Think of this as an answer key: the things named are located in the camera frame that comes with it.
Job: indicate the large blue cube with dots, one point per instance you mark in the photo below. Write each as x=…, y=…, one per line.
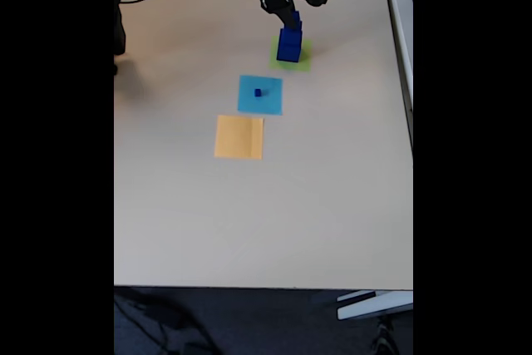
x=289, y=51

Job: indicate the orange paper square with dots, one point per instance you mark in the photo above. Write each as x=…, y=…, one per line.
x=239, y=139

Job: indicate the light blue paper square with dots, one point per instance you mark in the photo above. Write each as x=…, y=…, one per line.
x=249, y=103

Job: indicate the small blue cube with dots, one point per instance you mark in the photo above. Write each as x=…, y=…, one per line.
x=296, y=20

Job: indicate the medium blue cube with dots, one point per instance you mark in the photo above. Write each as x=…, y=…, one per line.
x=291, y=35

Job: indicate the white desk with dark edge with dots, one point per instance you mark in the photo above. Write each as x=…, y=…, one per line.
x=401, y=18

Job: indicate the green paper square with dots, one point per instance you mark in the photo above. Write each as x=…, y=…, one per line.
x=306, y=60

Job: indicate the tiny blue cube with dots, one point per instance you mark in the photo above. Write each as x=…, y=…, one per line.
x=258, y=92

